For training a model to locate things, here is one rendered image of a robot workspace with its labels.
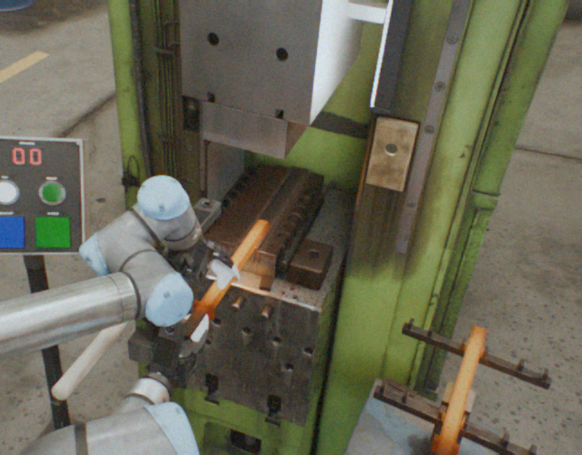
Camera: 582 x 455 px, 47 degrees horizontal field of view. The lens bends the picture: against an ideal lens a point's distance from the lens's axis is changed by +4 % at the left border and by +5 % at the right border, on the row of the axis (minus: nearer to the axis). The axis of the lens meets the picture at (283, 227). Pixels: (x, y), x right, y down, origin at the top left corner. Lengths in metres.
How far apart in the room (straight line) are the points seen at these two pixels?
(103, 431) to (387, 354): 1.15
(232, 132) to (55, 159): 0.45
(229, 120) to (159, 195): 0.44
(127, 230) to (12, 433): 1.60
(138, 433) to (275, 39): 0.80
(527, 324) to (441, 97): 1.85
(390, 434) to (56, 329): 0.97
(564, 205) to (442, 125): 2.62
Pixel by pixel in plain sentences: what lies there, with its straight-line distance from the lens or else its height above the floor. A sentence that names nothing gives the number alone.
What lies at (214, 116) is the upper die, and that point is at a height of 1.33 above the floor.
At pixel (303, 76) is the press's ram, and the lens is 1.37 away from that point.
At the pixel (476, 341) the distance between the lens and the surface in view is 1.56.
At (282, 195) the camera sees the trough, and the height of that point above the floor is 0.99.
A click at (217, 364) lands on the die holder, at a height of 0.60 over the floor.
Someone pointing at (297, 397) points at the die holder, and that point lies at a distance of 1.85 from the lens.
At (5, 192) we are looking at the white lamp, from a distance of 1.71.
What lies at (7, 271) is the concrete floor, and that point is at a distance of 3.22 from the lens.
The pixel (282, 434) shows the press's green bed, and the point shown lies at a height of 0.40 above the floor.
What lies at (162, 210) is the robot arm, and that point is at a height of 1.39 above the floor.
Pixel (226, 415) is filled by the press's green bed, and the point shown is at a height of 0.40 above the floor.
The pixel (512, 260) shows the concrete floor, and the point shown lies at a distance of 3.51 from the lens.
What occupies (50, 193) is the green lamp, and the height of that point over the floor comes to 1.09.
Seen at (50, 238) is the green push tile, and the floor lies 1.00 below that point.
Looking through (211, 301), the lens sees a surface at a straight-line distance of 1.46.
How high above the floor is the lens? 2.01
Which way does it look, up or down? 36 degrees down
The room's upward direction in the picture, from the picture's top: 5 degrees clockwise
